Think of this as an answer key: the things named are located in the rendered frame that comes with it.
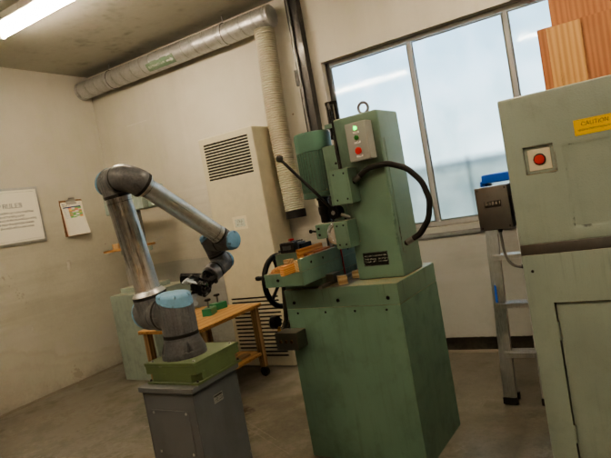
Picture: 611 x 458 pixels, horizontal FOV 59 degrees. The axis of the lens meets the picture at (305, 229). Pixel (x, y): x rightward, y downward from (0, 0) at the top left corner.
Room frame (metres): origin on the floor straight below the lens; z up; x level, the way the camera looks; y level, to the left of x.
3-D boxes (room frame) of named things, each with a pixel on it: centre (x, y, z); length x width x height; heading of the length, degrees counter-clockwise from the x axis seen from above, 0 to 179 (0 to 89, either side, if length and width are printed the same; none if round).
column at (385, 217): (2.42, -0.35, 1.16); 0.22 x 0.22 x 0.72; 56
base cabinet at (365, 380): (2.52, -0.21, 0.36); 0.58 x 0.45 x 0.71; 56
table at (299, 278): (2.61, 0.01, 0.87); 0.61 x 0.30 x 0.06; 146
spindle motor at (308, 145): (2.58, -0.11, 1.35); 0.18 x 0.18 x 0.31
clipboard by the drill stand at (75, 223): (4.78, 1.98, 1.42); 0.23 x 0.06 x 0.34; 149
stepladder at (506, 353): (2.71, -1.00, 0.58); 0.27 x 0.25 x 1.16; 150
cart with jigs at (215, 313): (3.72, 0.82, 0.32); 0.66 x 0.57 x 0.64; 148
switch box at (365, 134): (2.29, -0.30, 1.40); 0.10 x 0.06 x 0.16; 56
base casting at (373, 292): (2.51, -0.21, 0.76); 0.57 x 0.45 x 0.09; 56
